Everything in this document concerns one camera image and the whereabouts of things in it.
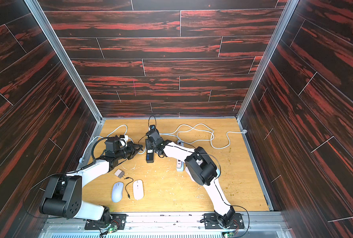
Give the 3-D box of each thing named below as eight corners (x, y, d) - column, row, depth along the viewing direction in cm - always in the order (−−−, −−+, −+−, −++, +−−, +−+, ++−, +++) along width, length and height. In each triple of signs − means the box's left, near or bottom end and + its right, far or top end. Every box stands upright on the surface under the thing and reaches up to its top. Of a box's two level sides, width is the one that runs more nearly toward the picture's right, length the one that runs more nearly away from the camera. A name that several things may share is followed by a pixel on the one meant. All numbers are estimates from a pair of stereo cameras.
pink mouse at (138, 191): (134, 200, 82) (133, 199, 81) (133, 182, 89) (133, 180, 87) (144, 198, 83) (143, 197, 81) (143, 180, 90) (142, 178, 88)
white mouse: (110, 202, 82) (108, 201, 80) (115, 183, 89) (114, 181, 87) (121, 202, 82) (119, 201, 80) (125, 183, 89) (124, 181, 87)
